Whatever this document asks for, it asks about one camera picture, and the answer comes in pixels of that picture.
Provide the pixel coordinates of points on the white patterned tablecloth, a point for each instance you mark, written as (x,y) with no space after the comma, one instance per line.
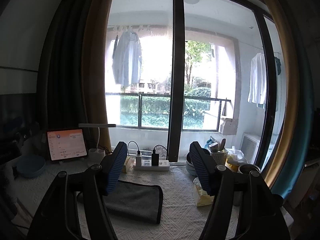
(180,218)

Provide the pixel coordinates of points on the pale yellow tissue bag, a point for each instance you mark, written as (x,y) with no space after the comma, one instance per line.
(200,196)

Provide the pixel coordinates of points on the yellow teal curtain right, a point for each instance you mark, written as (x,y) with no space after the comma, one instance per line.
(291,152)

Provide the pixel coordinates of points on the balcony railing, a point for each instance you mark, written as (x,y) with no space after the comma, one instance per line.
(142,111)

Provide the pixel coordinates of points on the white hanging shirt right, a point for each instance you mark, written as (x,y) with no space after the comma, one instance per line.
(258,81)

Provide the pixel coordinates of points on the white plastic basket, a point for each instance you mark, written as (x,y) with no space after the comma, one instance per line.
(220,157)

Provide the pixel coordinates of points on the white desk lamp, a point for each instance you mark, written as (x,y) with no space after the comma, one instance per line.
(96,155)

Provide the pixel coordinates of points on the tablet with orange screen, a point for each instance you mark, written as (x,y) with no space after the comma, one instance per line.
(67,144)

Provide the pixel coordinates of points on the yellow tissue pack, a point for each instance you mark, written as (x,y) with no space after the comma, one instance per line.
(127,164)

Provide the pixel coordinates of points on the white air conditioner unit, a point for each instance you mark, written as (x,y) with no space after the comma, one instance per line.
(250,146)

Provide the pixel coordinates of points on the light blue hanging shirt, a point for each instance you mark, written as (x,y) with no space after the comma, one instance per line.
(127,59)

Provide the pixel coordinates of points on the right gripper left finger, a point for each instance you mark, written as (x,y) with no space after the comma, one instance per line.
(57,215)

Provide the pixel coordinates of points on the white power strip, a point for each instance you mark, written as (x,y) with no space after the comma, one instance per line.
(163,165)

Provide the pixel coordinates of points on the purple and grey towel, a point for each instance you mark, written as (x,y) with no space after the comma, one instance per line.
(135,201)

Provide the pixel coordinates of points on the white charger plug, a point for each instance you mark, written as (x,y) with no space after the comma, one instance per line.
(138,159)

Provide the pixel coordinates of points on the blue round plate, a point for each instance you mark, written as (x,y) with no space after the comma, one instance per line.
(31,166)

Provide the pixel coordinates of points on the dark power adapter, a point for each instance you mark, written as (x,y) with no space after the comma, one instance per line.
(154,158)

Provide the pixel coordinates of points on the yellow curtain left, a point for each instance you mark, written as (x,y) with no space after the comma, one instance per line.
(93,61)

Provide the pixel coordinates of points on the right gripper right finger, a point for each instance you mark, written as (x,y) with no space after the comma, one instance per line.
(260,216)

